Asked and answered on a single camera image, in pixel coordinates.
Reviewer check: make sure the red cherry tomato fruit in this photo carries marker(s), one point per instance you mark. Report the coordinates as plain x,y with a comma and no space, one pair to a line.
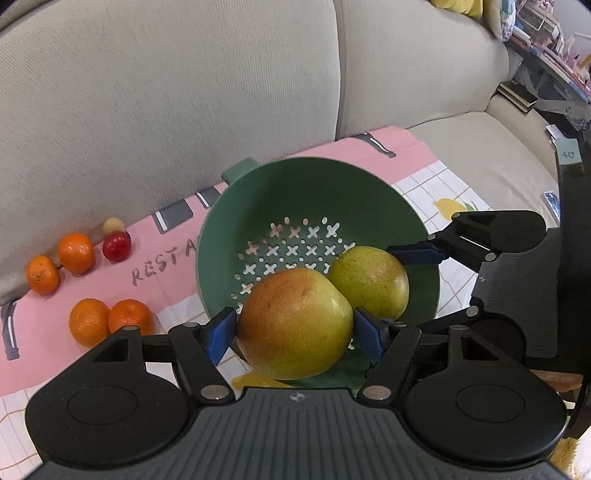
117,246

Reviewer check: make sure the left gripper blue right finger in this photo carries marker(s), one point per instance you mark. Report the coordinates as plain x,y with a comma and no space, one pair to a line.
390,348

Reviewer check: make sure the yellow-green pear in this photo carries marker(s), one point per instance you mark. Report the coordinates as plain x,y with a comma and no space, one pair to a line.
372,279

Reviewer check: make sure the orange mandarin back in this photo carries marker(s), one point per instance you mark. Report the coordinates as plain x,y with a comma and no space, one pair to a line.
76,253

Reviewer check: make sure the small beige round fruit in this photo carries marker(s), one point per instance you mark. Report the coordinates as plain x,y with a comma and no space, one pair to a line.
112,225

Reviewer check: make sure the yellow cushion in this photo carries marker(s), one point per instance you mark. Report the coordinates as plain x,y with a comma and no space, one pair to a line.
470,8

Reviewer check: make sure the cluttered side table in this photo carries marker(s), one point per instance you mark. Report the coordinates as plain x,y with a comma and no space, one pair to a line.
550,52

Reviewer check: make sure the orange mandarin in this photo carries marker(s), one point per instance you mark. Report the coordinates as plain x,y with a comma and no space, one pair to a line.
131,312
76,253
88,322
42,275

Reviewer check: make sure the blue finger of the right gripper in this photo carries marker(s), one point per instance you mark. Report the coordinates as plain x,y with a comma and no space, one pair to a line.
418,254

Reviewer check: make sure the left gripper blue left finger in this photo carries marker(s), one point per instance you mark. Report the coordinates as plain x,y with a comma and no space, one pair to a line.
198,349

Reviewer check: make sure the beige sofa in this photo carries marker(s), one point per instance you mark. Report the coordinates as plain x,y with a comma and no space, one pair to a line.
119,108

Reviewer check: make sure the pink checked lemon cloth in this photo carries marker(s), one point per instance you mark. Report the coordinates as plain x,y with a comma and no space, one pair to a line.
162,273

